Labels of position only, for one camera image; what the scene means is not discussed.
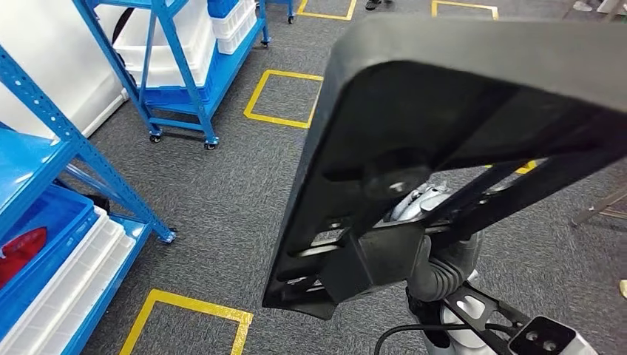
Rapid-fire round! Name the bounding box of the white car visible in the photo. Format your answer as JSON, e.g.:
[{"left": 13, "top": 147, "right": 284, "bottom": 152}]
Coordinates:
[{"left": 0, "top": 0, "right": 129, "bottom": 141}]

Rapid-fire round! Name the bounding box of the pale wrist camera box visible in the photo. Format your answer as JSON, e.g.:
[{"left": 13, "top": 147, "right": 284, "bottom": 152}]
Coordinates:
[{"left": 507, "top": 316, "right": 600, "bottom": 355}]

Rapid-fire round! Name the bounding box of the blue plastic crate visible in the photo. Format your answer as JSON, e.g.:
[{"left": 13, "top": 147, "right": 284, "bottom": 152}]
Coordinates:
[
  {"left": 139, "top": 49, "right": 217, "bottom": 107},
  {"left": 0, "top": 185, "right": 101, "bottom": 339},
  {"left": 206, "top": 0, "right": 241, "bottom": 19}
]

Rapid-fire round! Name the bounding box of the red part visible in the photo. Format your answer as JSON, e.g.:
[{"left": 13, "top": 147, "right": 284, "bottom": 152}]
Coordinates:
[{"left": 0, "top": 226, "right": 49, "bottom": 290}]

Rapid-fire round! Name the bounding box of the blue wheeled shelf rack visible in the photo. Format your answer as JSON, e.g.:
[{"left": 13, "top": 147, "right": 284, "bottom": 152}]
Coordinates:
[
  {"left": 266, "top": 0, "right": 296, "bottom": 24},
  {"left": 73, "top": 0, "right": 271, "bottom": 151}
]

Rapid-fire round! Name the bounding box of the black cable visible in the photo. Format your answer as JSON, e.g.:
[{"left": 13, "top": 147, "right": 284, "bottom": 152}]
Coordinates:
[{"left": 373, "top": 323, "right": 513, "bottom": 355}]

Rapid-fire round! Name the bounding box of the blue metal shelf rack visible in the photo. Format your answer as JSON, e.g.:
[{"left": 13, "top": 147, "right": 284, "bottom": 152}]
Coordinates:
[{"left": 0, "top": 44, "right": 178, "bottom": 355}]

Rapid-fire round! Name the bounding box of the black camera bracket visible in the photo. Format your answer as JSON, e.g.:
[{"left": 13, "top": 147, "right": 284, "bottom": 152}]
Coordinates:
[{"left": 441, "top": 284, "right": 532, "bottom": 355}]

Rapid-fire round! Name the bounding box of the yellow floor tape square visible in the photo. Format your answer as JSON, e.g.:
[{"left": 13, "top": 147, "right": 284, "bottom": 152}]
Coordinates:
[
  {"left": 484, "top": 159, "right": 540, "bottom": 176},
  {"left": 118, "top": 288, "right": 254, "bottom": 355},
  {"left": 243, "top": 69, "right": 325, "bottom": 130}
]

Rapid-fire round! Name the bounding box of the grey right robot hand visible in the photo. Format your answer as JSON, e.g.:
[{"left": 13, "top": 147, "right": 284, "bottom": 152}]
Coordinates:
[{"left": 389, "top": 182, "right": 454, "bottom": 224}]

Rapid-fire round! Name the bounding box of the black plastic frame part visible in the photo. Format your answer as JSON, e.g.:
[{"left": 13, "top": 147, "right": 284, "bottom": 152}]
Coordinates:
[{"left": 262, "top": 13, "right": 627, "bottom": 322}]

